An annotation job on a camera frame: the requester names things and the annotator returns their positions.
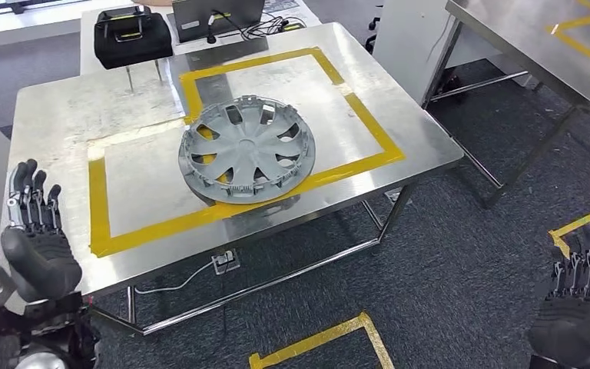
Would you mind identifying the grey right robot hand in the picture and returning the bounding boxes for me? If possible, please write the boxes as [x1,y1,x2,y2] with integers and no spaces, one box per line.
[528,222,590,369]

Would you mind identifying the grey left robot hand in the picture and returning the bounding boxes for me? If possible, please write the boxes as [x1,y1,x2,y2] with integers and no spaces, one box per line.
[0,158,83,304]

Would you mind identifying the grey plastic wheel cover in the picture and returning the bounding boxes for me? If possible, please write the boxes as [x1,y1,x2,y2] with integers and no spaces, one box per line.
[177,95,317,206]

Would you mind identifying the steel workbench table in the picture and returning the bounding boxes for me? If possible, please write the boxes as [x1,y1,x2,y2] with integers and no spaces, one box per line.
[0,21,465,338]

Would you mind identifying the grey floor outlet box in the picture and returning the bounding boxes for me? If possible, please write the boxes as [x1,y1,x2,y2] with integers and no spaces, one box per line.
[210,249,241,276]
[383,187,413,206]

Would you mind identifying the white desk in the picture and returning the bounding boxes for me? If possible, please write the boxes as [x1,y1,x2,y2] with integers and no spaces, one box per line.
[80,0,323,76]
[0,0,146,52]

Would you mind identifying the black tool bag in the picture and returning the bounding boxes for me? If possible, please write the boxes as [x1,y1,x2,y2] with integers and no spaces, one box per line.
[94,5,174,71]

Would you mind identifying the black object under table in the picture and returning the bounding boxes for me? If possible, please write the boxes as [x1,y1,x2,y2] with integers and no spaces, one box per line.
[435,71,463,103]

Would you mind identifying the grey monitor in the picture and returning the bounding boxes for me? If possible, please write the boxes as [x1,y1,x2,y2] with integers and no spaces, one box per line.
[171,0,267,45]

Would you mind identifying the white cabinet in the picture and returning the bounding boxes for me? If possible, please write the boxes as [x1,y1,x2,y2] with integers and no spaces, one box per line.
[373,0,484,105]

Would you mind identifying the dark printed sheet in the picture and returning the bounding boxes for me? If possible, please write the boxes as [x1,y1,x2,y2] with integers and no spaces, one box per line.
[261,0,301,14]

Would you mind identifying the black caster base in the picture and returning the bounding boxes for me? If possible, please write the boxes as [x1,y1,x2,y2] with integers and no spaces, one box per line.
[365,4,385,53]

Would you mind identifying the white outlet cable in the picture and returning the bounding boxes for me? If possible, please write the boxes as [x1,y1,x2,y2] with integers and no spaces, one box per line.
[134,259,217,297]

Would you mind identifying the tangled black cables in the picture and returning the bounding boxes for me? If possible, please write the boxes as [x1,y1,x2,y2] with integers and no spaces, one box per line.
[208,8,307,45]

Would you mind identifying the thin white cable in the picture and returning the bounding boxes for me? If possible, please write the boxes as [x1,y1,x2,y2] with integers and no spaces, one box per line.
[426,15,452,65]

